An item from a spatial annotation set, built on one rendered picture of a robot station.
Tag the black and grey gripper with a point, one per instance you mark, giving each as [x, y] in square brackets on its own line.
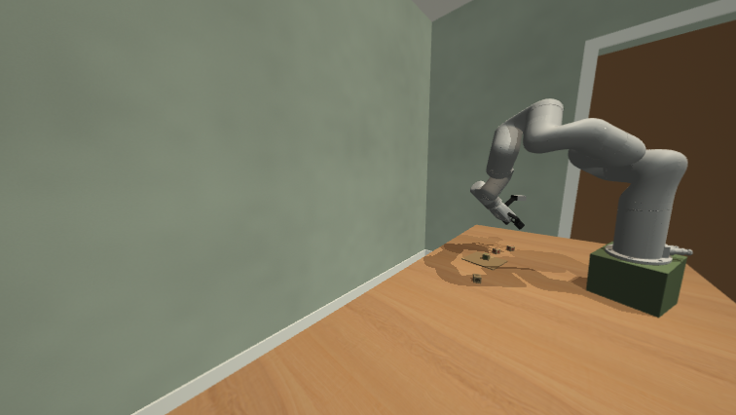
[502, 212]

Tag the tan flat mat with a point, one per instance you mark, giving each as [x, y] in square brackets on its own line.
[492, 263]

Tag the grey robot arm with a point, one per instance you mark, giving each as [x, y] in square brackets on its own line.
[644, 208]

